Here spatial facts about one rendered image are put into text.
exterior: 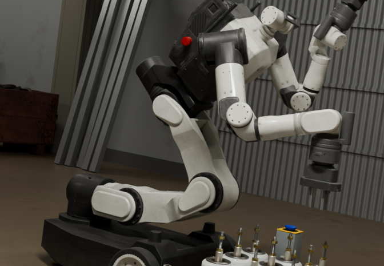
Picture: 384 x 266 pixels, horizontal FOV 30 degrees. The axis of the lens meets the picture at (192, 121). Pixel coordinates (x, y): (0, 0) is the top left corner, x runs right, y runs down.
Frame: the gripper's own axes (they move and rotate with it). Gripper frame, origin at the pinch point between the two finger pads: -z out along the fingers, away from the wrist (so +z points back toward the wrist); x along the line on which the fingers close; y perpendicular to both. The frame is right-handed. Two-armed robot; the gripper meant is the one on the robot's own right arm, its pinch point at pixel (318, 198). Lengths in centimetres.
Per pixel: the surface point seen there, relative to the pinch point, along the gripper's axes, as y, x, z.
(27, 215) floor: 62, -182, -48
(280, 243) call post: 24.5, -21.8, -21.2
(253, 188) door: 299, -184, -44
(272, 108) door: 299, -177, 20
